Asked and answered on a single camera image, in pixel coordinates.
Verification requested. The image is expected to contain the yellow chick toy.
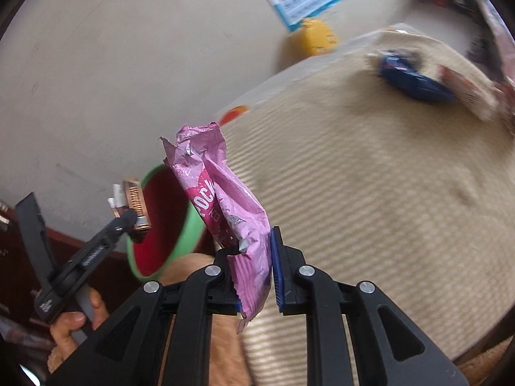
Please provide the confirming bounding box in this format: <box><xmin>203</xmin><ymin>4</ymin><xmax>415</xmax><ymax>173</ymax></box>
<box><xmin>295</xmin><ymin>18</ymin><xmax>341</xmax><ymax>55</ymax></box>

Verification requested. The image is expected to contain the person's left hand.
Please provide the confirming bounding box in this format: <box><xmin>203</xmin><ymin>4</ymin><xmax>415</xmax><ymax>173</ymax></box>
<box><xmin>48</xmin><ymin>288</ymin><xmax>104</xmax><ymax>355</ymax></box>

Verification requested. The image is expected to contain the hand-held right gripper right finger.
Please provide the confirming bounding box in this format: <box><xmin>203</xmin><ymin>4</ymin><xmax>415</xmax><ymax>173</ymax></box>
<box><xmin>270</xmin><ymin>226</ymin><xmax>469</xmax><ymax>386</ymax></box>

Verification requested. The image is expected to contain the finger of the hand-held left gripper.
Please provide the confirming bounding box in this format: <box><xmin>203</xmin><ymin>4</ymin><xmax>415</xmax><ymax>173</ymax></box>
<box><xmin>78</xmin><ymin>209</ymin><xmax>139</xmax><ymax>269</ymax></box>

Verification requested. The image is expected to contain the green bin with red inside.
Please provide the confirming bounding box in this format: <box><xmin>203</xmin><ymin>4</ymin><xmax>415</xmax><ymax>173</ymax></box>
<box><xmin>126</xmin><ymin>163</ymin><xmax>208</xmax><ymax>283</ymax></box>

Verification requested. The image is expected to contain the brown snack box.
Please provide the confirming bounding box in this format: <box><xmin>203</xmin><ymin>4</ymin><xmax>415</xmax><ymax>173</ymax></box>
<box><xmin>108</xmin><ymin>177</ymin><xmax>153</xmax><ymax>232</ymax></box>

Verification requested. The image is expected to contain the beige striped mat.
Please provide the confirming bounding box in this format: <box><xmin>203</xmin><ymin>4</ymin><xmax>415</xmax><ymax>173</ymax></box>
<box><xmin>217</xmin><ymin>28</ymin><xmax>515</xmax><ymax>386</ymax></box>

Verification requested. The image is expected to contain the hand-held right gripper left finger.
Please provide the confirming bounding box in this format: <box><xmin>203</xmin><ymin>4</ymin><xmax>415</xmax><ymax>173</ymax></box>
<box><xmin>47</xmin><ymin>248</ymin><xmax>242</xmax><ymax>386</ymax></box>

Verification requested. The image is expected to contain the pink floral blanket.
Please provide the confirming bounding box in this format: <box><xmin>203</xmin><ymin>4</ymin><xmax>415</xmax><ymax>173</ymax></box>
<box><xmin>473</xmin><ymin>0</ymin><xmax>515</xmax><ymax>137</ymax></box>

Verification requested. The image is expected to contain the dark wooden furniture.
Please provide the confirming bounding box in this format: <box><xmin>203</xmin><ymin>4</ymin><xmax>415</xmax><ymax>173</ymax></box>
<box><xmin>0</xmin><ymin>199</ymin><xmax>139</xmax><ymax>354</ymax></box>

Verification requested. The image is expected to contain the pink foil wrapper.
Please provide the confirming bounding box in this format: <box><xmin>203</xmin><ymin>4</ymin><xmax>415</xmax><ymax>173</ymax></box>
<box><xmin>159</xmin><ymin>122</ymin><xmax>271</xmax><ymax>334</ymax></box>

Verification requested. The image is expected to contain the pink snack box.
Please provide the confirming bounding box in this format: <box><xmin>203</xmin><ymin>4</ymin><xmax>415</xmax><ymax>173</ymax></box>
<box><xmin>436</xmin><ymin>62</ymin><xmax>505</xmax><ymax>121</ymax></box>

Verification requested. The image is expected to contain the orange sticker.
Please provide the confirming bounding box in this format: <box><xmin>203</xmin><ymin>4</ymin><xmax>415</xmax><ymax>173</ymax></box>
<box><xmin>219</xmin><ymin>105</ymin><xmax>250</xmax><ymax>126</ymax></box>

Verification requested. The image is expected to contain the blue snack wrapper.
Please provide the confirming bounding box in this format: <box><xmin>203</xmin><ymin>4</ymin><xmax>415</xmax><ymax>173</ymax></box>
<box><xmin>366</xmin><ymin>48</ymin><xmax>457</xmax><ymax>105</ymax></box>

